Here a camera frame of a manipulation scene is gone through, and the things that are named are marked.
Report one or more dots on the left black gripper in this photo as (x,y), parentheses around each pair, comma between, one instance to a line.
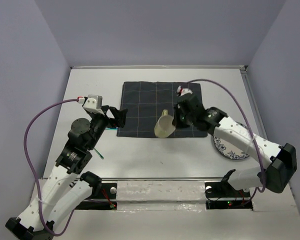
(119,116)

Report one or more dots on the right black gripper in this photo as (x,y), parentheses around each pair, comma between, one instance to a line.
(176,122)

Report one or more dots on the cream yellow mug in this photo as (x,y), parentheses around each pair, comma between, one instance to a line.
(164,126)

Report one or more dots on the iridescent spoon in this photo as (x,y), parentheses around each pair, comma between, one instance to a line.
(111,129)

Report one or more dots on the dark checked cloth placemat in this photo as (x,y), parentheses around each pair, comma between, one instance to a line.
(145,101)

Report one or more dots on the iridescent fork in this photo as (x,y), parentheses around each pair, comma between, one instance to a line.
(99,154)

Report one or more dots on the blue floral plate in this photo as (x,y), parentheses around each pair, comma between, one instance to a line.
(228,150)

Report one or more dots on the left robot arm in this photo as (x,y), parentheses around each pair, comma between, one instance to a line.
(67,186)

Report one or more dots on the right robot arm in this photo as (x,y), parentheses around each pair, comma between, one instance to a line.
(277,163)

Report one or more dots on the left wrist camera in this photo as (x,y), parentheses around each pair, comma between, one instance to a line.
(93,104)

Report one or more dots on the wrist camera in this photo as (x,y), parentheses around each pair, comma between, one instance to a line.
(93,104)
(182,91)

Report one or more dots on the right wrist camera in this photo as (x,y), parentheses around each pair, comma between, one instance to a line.
(182,91)

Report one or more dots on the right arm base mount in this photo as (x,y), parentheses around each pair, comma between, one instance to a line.
(221,196)

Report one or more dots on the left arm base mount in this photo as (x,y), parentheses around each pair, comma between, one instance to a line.
(102,200)

